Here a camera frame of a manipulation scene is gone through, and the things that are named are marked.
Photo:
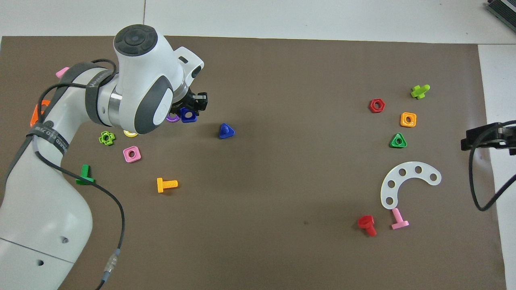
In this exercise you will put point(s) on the blue triangle-head bolt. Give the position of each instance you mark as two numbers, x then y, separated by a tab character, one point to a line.
226	131

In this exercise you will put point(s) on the red hexagon nut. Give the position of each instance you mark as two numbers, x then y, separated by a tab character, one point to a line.
376	105

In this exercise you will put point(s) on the brown table mat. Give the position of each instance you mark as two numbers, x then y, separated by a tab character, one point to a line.
282	181

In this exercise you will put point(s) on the dark green plastic bolt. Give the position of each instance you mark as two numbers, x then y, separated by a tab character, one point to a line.
84	175

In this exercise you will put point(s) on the green triangle nut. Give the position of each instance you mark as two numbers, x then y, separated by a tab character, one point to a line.
398	141

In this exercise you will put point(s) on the black ribbed device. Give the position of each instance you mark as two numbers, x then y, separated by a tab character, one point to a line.
504	10

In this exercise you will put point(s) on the orange plastic bolt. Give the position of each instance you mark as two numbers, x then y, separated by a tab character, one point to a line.
166	185

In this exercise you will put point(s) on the pink square nut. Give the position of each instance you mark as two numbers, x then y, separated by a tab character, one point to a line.
132	154

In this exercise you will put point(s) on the blue square nut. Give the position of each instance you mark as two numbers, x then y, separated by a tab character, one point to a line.
188	116

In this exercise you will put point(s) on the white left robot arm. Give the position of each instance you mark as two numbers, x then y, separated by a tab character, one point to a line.
40	201

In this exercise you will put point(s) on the pink plastic bolt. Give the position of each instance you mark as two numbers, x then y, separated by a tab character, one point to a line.
62	72
399	219

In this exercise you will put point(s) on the orange square nut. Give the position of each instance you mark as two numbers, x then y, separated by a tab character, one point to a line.
408	119

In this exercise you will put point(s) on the red plastic bolt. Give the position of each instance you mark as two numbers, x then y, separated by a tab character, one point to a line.
367	224

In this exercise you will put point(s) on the yellow three-hole plate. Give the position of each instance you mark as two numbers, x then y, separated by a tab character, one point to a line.
130	133

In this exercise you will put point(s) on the lime green cross nut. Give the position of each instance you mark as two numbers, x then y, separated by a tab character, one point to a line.
107	138

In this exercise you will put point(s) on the white curved five-hole plate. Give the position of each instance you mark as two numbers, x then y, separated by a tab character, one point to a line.
410	168

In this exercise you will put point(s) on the orange heart-shaped plate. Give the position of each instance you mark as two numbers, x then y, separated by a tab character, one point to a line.
35	117

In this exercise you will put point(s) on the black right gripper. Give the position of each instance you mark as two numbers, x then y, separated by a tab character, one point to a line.
508	135

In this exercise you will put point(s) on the purple four-hole plate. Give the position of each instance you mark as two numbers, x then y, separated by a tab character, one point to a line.
172	119

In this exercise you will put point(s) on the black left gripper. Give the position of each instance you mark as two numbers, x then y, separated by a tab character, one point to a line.
183	100

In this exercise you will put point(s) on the lime green cross bolt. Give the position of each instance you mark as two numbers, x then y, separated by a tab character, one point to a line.
420	91

